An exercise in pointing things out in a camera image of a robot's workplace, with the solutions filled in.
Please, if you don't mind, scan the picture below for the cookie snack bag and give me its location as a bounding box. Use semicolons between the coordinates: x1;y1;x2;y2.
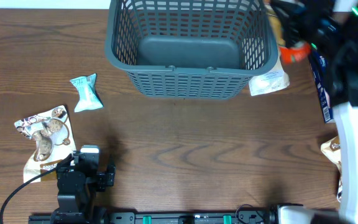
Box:
14;105;76;182

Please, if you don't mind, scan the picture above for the teal wipes packet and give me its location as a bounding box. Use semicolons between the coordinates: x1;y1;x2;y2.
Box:
70;73;103;113

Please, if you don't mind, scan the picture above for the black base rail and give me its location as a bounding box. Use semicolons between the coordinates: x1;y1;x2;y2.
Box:
28;210;278;224

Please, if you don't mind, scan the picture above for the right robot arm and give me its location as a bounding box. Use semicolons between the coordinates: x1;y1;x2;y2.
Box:
270;1;358;223

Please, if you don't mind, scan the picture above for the grey plastic mesh basket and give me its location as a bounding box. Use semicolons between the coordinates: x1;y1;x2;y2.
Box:
104;0;278;99

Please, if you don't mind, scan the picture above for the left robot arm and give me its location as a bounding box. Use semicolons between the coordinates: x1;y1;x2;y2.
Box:
50;145;116;224

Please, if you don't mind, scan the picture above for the orange brown snack bar pack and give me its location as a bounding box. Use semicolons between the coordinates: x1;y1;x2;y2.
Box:
265;2;311;63

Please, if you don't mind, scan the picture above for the beige paper pouch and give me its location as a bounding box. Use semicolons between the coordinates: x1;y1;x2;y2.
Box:
249;55;290;96

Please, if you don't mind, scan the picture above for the Kleenex tissue multipack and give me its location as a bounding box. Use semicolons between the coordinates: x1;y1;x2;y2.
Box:
308;50;334;123

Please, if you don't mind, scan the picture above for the cream brown snack bag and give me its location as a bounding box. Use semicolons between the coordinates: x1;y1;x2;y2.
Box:
320;136;342;202

